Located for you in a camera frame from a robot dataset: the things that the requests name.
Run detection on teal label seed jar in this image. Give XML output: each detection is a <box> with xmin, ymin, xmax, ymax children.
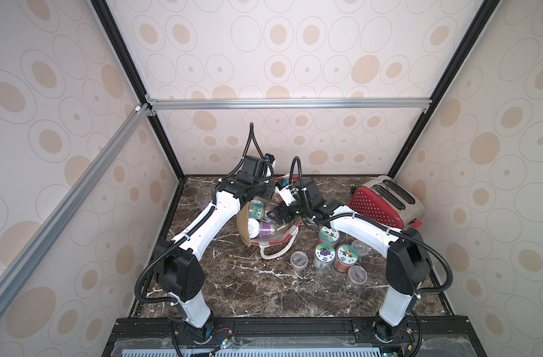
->
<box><xmin>351</xmin><ymin>239</ymin><xmax>371</xmax><ymax>258</ymax></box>

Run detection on red green label jar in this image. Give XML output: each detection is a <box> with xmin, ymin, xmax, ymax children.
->
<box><xmin>335</xmin><ymin>244</ymin><xmax>359</xmax><ymax>272</ymax></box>

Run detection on purple flower label jar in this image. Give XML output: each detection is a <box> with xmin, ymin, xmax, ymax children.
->
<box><xmin>313</xmin><ymin>243</ymin><xmax>335</xmax><ymax>272</ymax></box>

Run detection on silver horizontal rail back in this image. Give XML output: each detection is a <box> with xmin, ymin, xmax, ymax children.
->
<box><xmin>149</xmin><ymin>98</ymin><xmax>432</xmax><ymax>110</ymax></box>

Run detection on burlap canvas bag red lining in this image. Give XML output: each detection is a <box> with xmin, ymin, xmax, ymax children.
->
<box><xmin>236</xmin><ymin>175</ymin><xmax>302</xmax><ymax>260</ymax></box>

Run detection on orange label seed jar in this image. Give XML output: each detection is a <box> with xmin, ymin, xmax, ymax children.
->
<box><xmin>317</xmin><ymin>227</ymin><xmax>340</xmax><ymax>246</ymax></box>

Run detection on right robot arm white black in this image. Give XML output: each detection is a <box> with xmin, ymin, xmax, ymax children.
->
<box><xmin>286</xmin><ymin>156</ymin><xmax>454</xmax><ymax>342</ymax></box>

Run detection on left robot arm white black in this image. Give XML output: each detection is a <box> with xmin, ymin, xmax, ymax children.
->
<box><xmin>134</xmin><ymin>123</ymin><xmax>275</xmax><ymax>329</ymax></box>

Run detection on silver diagonal rail left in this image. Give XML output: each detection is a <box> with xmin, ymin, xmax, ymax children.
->
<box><xmin>0</xmin><ymin>104</ymin><xmax>152</xmax><ymax>319</ymax></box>

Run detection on clear plastic cup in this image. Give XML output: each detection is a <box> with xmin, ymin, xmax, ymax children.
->
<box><xmin>195</xmin><ymin>187</ymin><xmax>215</xmax><ymax>211</ymax></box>

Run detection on red content clear jar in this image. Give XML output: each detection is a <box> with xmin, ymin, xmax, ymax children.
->
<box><xmin>290</xmin><ymin>251</ymin><xmax>309</xmax><ymax>272</ymax></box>

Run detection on red silver toaster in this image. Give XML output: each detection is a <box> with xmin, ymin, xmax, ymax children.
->
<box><xmin>348</xmin><ymin>176</ymin><xmax>425</xmax><ymax>230</ymax></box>

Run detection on clear small seed jar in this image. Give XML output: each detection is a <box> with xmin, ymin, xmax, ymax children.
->
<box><xmin>347</xmin><ymin>265</ymin><xmax>368</xmax><ymax>286</ymax></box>

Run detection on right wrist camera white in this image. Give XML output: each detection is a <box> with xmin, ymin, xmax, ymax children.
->
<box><xmin>278</xmin><ymin>186</ymin><xmax>298</xmax><ymax>207</ymax></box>

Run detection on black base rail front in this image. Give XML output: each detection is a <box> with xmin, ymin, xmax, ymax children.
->
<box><xmin>103</xmin><ymin>316</ymin><xmax>486</xmax><ymax>356</ymax></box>

